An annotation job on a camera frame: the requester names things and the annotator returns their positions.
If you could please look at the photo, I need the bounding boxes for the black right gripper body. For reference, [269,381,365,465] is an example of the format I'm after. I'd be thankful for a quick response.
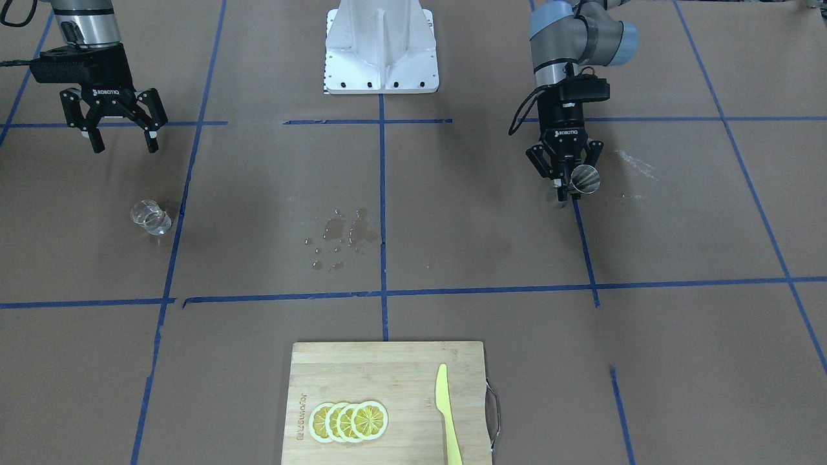
[73,45,136,119]

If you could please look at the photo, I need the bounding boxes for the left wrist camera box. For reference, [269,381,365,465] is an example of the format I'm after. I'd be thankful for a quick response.
[556,74,611,103]

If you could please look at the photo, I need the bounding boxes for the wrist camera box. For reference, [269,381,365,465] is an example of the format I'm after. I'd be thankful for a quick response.
[28,46,87,83]
[556,74,611,103]

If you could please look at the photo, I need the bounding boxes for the bamboo cutting board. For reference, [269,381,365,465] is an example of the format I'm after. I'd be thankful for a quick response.
[281,341,496,464]

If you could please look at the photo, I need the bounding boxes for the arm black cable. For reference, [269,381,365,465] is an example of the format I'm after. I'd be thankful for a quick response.
[0,0,39,68]
[508,83,549,137]

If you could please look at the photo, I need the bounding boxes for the steel double jigger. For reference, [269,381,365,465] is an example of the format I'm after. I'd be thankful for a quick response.
[558,164,602,202]

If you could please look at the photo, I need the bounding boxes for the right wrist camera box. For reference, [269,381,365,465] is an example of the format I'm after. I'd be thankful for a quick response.
[28,46,87,83]

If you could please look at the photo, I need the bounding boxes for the small glass beaker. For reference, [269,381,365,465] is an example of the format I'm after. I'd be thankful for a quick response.
[130,200,172,236]

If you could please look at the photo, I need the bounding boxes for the yellow plastic knife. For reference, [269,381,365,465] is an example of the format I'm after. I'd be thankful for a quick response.
[435,363,463,464]

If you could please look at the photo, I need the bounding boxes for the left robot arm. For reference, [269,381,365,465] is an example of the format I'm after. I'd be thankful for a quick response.
[509,1,639,205]

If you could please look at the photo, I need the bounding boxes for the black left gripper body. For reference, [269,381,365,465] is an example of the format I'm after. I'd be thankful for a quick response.
[538,86,587,178]

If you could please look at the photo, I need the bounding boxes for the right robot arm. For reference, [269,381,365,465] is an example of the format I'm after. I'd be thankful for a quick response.
[33,1,168,153]

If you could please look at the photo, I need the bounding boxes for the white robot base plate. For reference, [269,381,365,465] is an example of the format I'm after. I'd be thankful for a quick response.
[323,1,440,94]

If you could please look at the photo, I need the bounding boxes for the rear lemon slice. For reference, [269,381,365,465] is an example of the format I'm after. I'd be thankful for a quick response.
[351,400,389,440]

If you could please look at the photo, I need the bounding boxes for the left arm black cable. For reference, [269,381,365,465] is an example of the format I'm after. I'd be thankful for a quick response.
[508,83,549,137]

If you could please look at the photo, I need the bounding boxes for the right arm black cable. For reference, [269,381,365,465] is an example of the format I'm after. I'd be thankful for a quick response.
[0,0,39,68]

